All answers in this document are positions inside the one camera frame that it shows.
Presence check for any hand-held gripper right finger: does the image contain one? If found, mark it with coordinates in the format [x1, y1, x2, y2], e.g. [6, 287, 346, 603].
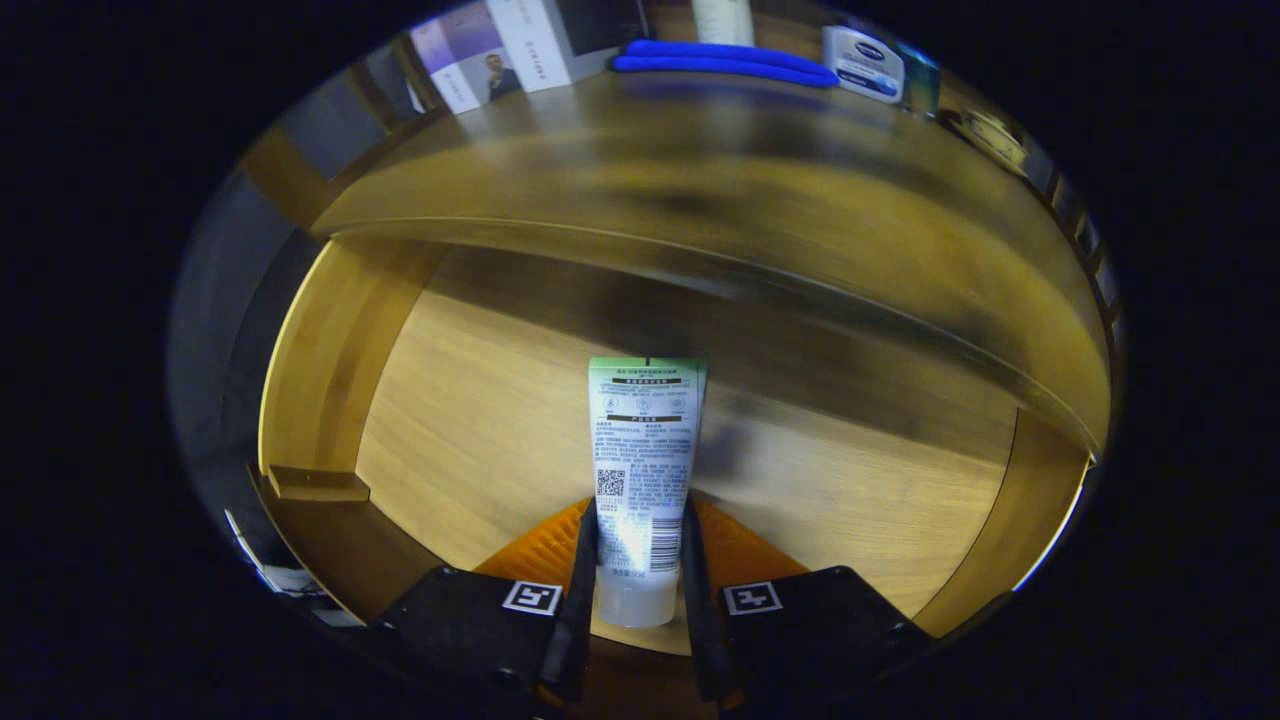
[680, 495, 936, 703]

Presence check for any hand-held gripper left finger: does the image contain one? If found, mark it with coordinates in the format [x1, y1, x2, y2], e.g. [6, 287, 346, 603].
[370, 497, 601, 703]

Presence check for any wooden drawer with black knob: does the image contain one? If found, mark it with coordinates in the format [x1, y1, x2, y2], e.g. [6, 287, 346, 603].
[255, 235, 1101, 686]

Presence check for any white and green tube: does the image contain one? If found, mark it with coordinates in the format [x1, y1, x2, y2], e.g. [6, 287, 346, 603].
[587, 357, 708, 629]

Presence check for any wooden countertop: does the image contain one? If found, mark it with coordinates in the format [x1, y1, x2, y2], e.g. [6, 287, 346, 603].
[310, 70, 1113, 453]

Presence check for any wooden cabinet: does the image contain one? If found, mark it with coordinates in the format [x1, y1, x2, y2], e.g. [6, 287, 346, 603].
[240, 0, 1131, 461]

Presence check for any black backdrop cloth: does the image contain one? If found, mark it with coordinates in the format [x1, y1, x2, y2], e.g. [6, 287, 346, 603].
[168, 165, 311, 571]

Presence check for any ceramic lidded tea cup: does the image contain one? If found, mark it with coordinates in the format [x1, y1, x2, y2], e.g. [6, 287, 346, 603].
[945, 103, 1033, 178]

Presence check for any teal bottle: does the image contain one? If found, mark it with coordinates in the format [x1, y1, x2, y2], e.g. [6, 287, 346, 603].
[900, 45, 943, 119]

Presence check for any white bottle with blue label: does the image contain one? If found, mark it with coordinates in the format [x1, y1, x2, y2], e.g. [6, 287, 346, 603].
[822, 25, 906, 104]

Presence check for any purple book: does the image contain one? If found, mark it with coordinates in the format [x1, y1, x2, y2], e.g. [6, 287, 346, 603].
[408, 10, 523, 116]

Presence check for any blue folded cloth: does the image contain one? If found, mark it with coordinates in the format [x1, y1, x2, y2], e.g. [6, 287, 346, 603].
[610, 38, 841, 89]

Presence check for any white and black book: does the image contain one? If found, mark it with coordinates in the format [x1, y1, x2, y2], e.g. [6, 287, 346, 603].
[487, 0, 651, 93]

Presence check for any white pump bottle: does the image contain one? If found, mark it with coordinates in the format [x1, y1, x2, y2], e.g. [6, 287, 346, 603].
[690, 0, 756, 46]

